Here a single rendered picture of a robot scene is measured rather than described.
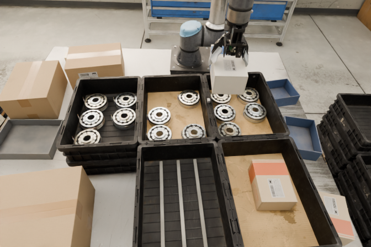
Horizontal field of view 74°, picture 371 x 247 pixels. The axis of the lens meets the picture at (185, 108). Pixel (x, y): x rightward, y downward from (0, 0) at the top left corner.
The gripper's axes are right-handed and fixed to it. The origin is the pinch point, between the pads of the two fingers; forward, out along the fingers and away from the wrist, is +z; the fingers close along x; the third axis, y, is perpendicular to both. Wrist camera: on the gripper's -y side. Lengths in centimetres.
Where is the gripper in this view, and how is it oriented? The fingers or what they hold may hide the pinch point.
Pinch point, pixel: (227, 64)
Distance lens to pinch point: 98.9
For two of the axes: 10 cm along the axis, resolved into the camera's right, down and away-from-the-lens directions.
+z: -0.3, 6.7, 7.4
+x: 10.0, 0.2, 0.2
